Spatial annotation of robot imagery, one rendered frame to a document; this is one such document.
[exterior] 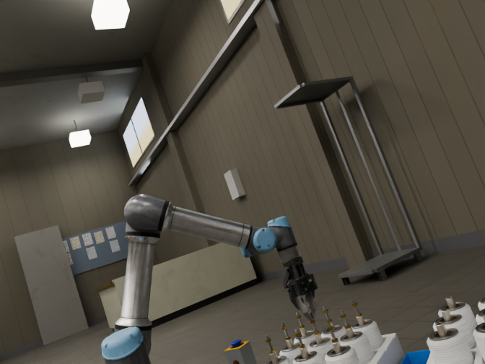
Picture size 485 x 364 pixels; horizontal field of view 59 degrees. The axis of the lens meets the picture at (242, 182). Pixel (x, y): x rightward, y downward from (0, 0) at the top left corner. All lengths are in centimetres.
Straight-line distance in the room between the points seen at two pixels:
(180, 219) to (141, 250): 20
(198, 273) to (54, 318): 555
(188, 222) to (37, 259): 1025
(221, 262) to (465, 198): 376
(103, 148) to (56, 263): 335
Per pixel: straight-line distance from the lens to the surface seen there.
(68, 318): 1125
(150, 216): 132
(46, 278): 1139
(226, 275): 651
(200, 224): 132
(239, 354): 163
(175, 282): 625
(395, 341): 167
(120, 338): 132
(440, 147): 393
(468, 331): 141
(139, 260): 144
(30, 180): 1213
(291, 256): 149
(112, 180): 1227
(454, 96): 380
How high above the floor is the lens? 66
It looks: 8 degrees up
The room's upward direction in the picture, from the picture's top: 20 degrees counter-clockwise
